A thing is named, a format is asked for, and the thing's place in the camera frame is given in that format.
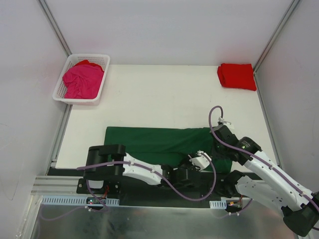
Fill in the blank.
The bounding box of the green t-shirt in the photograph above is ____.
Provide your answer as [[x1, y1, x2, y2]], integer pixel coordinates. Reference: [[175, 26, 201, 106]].
[[104, 126, 232, 173]]

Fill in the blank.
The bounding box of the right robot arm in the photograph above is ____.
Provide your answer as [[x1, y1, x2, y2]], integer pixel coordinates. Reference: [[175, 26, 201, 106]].
[[211, 124, 319, 237]]

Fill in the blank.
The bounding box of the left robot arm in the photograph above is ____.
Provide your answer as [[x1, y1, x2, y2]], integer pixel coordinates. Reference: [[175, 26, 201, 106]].
[[78, 144, 203, 194]]

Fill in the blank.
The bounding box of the folded red t-shirt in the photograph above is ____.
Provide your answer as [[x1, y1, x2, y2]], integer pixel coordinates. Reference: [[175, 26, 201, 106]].
[[217, 63, 257, 91]]

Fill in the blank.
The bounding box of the pink t-shirt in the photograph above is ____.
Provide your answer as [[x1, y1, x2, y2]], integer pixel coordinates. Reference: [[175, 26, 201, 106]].
[[62, 60, 104, 100]]

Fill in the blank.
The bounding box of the white plastic basket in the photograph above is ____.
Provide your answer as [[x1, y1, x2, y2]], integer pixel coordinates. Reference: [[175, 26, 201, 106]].
[[52, 53, 111, 106]]

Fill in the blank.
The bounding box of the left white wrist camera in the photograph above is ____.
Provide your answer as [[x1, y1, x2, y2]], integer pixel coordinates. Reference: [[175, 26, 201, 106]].
[[190, 150, 211, 171]]

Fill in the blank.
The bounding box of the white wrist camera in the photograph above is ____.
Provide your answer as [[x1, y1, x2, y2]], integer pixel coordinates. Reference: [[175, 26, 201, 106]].
[[190, 150, 211, 171], [218, 117, 235, 129]]

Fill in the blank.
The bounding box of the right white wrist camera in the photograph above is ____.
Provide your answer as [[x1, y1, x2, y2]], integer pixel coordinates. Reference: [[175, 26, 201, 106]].
[[218, 117, 235, 129]]

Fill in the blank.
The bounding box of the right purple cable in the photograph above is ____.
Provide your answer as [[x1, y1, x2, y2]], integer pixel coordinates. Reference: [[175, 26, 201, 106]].
[[208, 106, 319, 219]]

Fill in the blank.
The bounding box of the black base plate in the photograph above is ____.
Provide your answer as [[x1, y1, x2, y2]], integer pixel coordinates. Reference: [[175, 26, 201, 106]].
[[48, 168, 240, 208]]

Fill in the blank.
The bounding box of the right slotted cable duct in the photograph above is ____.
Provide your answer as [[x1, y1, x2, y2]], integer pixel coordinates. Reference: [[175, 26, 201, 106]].
[[209, 200, 227, 210]]

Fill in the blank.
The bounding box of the slotted cable duct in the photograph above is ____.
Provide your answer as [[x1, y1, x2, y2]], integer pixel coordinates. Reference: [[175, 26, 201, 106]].
[[41, 195, 120, 206], [209, 200, 227, 210]]

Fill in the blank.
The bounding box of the aluminium rail front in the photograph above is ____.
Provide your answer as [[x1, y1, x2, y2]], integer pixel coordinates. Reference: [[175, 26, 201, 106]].
[[31, 175, 300, 200]]

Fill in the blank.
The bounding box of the left slotted cable duct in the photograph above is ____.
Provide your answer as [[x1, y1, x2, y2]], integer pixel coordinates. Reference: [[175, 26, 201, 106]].
[[41, 195, 120, 206]]

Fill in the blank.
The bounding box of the right aluminium corner post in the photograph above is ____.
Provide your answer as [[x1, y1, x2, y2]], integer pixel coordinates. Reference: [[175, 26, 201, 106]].
[[253, 0, 302, 73]]

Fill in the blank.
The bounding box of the aluminium corner post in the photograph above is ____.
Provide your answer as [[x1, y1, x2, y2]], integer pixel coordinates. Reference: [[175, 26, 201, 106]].
[[253, 0, 302, 73], [37, 0, 72, 56]]

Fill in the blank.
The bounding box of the left aluminium corner post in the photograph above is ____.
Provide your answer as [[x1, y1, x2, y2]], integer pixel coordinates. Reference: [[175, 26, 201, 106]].
[[37, 0, 72, 56]]

